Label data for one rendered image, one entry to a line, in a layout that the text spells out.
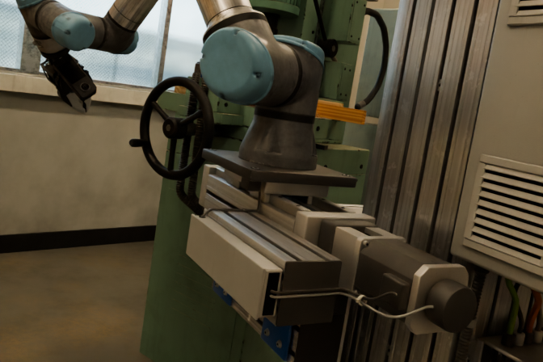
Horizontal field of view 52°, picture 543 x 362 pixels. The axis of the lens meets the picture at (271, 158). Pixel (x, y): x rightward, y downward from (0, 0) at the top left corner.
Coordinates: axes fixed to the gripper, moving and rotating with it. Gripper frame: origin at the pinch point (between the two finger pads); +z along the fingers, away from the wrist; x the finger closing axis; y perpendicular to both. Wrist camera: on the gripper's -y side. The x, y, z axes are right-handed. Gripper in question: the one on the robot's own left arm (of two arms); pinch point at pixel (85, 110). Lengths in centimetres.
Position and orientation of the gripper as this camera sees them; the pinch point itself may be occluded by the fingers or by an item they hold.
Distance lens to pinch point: 151.8
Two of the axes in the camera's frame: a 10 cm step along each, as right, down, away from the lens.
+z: 0.5, 6.5, 7.6
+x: -6.9, 5.7, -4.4
